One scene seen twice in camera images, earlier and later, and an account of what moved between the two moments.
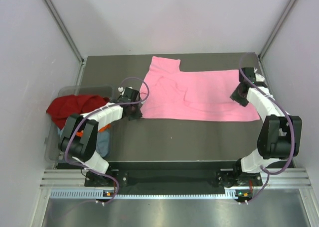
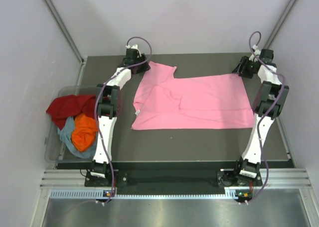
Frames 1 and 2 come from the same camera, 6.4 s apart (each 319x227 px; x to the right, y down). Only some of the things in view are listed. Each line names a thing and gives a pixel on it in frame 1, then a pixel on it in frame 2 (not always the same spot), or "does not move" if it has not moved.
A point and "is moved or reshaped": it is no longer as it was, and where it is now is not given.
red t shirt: (62, 107) does not move
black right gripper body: (239, 98) to (247, 70)
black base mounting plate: (174, 178) does not move
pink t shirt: (167, 93) is moved or reshaped
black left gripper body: (135, 113) to (141, 68)
